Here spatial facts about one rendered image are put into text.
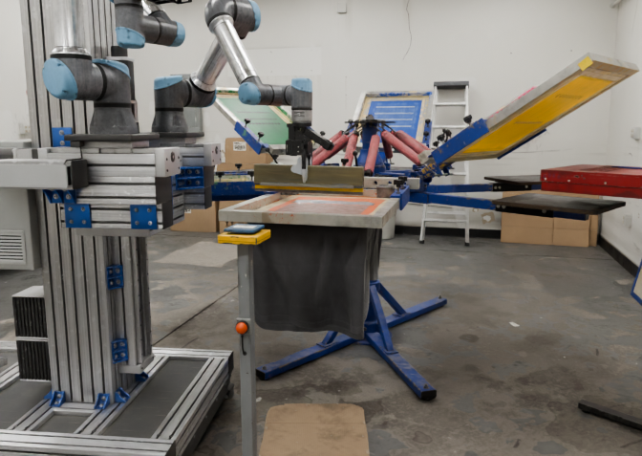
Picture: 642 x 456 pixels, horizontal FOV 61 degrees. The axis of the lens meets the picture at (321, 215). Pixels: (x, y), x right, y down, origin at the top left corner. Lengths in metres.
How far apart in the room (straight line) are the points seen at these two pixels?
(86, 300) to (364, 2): 5.22
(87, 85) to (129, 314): 0.89
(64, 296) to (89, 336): 0.18
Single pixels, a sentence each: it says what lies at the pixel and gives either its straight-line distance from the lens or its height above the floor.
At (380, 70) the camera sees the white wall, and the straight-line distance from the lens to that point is 6.60.
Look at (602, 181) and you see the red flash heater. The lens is 2.40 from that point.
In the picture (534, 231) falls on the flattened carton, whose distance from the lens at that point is 6.49.
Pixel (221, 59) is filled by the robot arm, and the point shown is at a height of 1.55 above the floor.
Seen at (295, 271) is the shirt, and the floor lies 0.76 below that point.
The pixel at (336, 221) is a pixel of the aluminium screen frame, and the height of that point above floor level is 0.97.
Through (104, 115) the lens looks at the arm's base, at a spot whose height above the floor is 1.32.
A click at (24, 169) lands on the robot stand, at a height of 1.15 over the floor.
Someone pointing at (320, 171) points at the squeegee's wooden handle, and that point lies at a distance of 1.96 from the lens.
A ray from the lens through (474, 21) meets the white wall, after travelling 6.59.
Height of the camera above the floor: 1.29
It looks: 9 degrees down
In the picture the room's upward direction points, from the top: straight up
